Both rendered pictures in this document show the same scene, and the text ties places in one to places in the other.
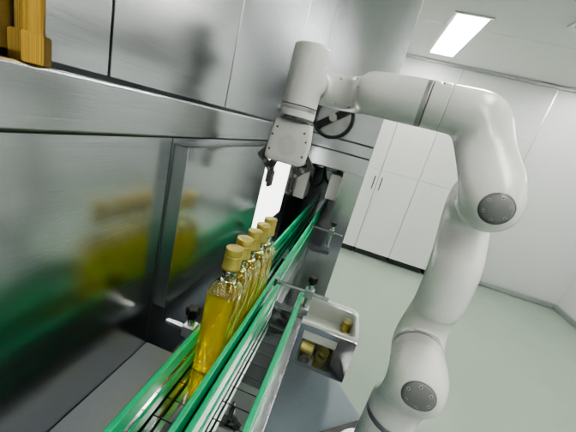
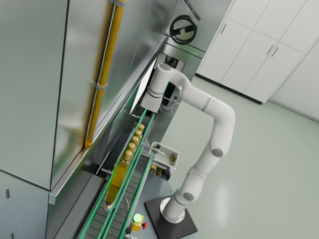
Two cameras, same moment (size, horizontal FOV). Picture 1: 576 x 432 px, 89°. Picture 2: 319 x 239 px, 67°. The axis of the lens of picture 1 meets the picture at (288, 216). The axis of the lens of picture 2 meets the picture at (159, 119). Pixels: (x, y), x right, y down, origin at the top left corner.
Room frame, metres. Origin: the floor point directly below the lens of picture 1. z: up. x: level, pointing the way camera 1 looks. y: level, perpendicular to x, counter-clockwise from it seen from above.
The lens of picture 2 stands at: (-0.35, 0.18, 2.29)
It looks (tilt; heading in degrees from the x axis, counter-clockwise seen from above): 38 degrees down; 348
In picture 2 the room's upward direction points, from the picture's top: 25 degrees clockwise
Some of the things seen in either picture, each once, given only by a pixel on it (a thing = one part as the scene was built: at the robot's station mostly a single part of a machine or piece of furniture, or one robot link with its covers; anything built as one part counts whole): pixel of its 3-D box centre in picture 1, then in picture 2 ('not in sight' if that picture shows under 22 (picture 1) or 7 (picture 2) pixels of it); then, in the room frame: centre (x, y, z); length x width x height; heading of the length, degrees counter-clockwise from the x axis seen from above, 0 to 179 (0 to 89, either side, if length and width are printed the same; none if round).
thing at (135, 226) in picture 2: not in sight; (135, 222); (0.35, -0.09, 0.96); 0.07 x 0.07 x 0.07; 80
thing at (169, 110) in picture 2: (323, 241); (169, 105); (1.41, -0.21, 1.07); 0.17 x 0.05 x 0.23; 80
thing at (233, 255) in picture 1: (232, 258); (127, 155); (0.51, 0.08, 1.31); 0.04 x 0.04 x 0.04
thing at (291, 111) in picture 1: (297, 112); (155, 90); (0.74, 0.04, 1.60); 0.09 x 0.08 x 0.03; 80
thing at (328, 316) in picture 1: (323, 323); (162, 157); (0.88, -0.21, 0.97); 0.22 x 0.17 x 0.09; 80
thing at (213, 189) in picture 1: (251, 195); (131, 100); (0.97, 0.14, 1.32); 0.90 x 0.03 x 0.34; 170
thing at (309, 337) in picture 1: (312, 332); (156, 160); (0.88, -0.19, 0.92); 0.27 x 0.17 x 0.15; 80
